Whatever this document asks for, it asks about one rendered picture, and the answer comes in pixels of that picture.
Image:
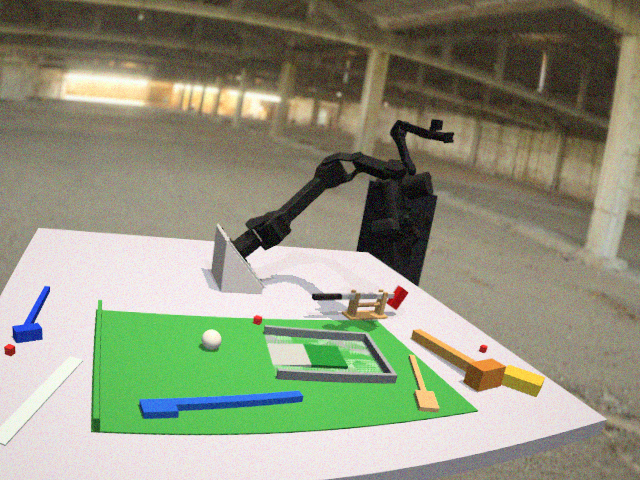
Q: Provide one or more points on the yellow rectangular block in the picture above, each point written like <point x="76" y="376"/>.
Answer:
<point x="522" y="380"/>

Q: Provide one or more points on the green putting mat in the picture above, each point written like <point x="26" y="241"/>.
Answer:
<point x="154" y="355"/>

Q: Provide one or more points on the white ball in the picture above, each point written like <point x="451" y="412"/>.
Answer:
<point x="211" y="339"/>

